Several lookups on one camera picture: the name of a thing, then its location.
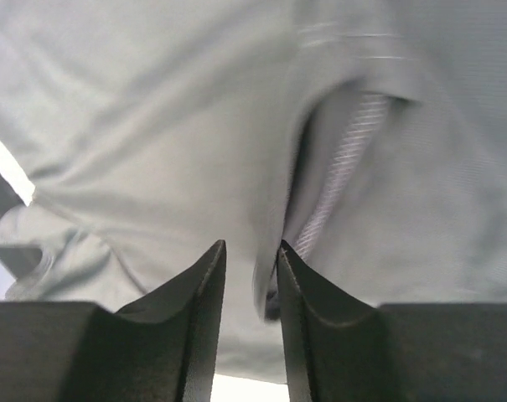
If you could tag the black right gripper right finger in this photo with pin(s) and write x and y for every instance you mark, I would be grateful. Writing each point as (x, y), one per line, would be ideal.
(338, 348)

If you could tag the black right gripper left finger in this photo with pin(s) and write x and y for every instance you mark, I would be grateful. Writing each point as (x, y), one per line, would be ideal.
(161, 347)

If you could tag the dark grey t shirt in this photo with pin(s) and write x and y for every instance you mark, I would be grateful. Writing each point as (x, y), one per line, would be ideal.
(369, 135)

